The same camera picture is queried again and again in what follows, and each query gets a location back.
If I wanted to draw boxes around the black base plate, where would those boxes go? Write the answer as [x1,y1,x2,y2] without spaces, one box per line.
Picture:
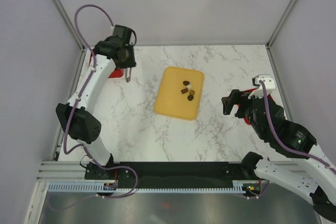
[85,162,259,187]

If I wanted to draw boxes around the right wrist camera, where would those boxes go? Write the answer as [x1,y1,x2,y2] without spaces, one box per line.
[248,74,276,99]

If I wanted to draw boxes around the grey slotted cable duct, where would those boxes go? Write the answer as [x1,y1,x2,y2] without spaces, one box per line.
[47,180,245,194]

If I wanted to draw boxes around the red box lid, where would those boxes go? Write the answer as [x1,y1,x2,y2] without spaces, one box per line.
[243,88,274,125]

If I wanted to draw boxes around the metal serving tongs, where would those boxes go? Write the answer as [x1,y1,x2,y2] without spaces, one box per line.
[125,68,132,83]

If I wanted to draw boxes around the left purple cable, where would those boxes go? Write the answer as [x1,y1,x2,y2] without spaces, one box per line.
[47,4,138,213]

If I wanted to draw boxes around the aluminium frame post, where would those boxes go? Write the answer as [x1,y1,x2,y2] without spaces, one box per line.
[51,0,85,51]
[266,0,298,50]

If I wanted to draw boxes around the dark heart chocolate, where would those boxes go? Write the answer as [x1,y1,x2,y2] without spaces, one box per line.
[187,95,194,101]

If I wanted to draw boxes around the red compartment box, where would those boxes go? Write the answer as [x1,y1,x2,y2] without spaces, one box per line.
[86,50,124,79]

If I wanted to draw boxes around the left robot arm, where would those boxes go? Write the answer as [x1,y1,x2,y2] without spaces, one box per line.
[56,25,137,179]

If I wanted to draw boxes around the brown rectangular chocolate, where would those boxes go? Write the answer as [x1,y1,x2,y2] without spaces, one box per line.
[181,88,188,94]

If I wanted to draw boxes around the yellow plastic tray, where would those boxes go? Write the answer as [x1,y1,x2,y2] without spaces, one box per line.
[154,67,204,121]

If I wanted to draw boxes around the right aluminium frame post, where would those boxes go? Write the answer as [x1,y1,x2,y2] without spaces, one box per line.
[266,0,298,50]

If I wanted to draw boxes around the left aluminium frame post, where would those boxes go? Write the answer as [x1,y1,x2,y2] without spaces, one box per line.
[51,0,85,51]

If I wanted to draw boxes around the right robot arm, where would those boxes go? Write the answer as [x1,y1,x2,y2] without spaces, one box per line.
[222,89,335,222]

